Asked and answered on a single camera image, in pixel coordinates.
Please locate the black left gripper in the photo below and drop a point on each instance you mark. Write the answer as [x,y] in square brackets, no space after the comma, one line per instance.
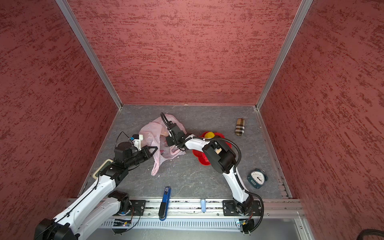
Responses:
[147,154]

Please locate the blue black handled tool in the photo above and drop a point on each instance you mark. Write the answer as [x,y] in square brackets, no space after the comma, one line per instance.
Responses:
[165,203]

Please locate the beige calculator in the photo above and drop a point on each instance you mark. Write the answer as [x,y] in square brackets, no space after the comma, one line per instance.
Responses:
[106,163]

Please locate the round teal gauge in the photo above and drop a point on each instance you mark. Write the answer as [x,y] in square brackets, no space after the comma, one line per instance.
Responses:
[257,178]

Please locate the yellow lemon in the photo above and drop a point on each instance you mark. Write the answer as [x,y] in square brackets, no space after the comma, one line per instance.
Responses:
[209,135]

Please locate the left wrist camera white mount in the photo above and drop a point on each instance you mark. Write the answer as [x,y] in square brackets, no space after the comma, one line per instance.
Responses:
[136,140]

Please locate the aluminium corner post left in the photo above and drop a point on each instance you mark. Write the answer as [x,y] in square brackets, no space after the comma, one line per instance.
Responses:
[79,33]

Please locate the small light blue cylinder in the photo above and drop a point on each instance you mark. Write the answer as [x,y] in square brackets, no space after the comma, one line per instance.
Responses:
[203,205]

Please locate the aluminium corner post right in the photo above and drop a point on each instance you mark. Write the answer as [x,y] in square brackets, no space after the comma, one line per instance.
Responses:
[290,37]

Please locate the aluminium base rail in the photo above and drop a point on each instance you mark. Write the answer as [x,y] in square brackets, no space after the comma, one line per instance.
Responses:
[276,219]

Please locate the red flower-shaped plate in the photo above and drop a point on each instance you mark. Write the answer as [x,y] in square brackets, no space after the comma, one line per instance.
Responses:
[208,153]

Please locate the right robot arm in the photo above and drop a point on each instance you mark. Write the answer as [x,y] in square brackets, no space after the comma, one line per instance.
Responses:
[223,155]

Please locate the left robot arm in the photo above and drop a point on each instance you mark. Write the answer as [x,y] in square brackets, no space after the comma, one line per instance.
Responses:
[100,201]

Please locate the aluminium corner post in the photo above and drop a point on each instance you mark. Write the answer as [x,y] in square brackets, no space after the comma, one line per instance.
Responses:
[290,37]
[79,33]

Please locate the pink printed plastic bag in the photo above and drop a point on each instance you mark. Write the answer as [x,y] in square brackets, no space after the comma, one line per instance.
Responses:
[155,134]

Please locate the plaid fabric pouch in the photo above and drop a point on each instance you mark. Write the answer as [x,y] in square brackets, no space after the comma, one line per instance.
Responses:
[240,127]

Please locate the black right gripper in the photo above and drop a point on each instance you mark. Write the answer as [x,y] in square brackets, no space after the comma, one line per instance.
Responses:
[170,142]

